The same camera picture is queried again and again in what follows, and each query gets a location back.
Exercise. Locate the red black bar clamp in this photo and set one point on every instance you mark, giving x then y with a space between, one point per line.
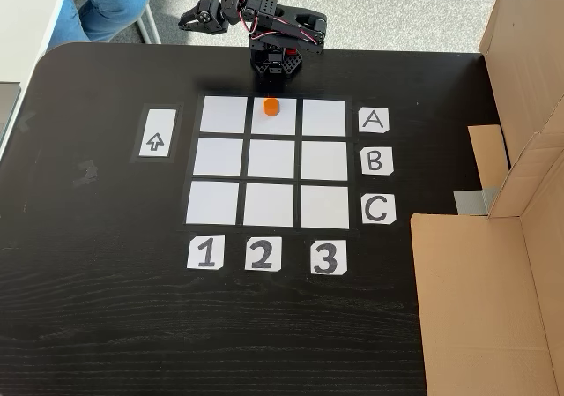
290 52

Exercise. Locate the seated person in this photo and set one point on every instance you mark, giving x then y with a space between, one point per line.
106 3

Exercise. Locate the paper sheet number 2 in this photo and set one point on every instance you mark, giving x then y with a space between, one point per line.
263 254

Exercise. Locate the paper sheet number 3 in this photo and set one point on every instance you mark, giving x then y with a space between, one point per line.
328 257

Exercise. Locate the white arrow paper sheet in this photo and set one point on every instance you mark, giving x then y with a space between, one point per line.
158 133

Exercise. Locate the paper sheet letter C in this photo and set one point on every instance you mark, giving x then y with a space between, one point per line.
378 209

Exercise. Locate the white nine-square grid sheet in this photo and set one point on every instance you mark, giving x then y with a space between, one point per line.
269 166

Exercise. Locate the brown cardboard screen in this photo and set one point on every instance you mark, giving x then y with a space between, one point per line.
480 303

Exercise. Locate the white chair leg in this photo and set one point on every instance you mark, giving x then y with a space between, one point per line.
150 23

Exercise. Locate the round orange token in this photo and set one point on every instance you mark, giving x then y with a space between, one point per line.
271 107

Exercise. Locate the white desk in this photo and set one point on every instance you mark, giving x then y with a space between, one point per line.
26 25

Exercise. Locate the paper sheet letter B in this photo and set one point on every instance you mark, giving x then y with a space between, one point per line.
376 161

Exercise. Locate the paper sheet number 1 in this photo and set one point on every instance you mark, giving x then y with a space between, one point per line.
205 253

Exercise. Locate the paper sheet letter A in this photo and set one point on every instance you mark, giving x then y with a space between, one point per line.
373 120

